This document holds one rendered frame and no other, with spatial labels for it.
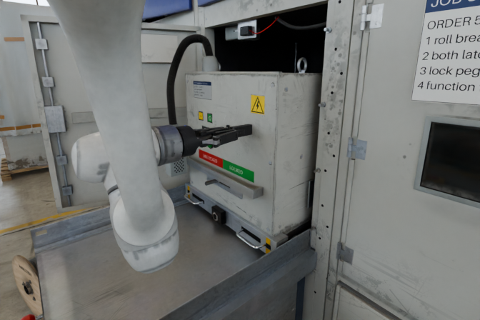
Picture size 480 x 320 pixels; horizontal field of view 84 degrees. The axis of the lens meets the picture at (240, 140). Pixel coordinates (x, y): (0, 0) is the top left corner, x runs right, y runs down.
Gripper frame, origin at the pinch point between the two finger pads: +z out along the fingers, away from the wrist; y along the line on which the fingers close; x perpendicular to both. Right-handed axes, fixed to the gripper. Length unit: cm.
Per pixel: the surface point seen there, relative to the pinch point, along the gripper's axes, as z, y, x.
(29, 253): -60, -190, -123
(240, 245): 0.6, -1.1, -38.4
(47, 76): -38, -64, 15
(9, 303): -72, -138, -123
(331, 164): 16.8, 19.0, -8.8
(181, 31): 10, -52, 33
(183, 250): -14.8, -10.6, -38.4
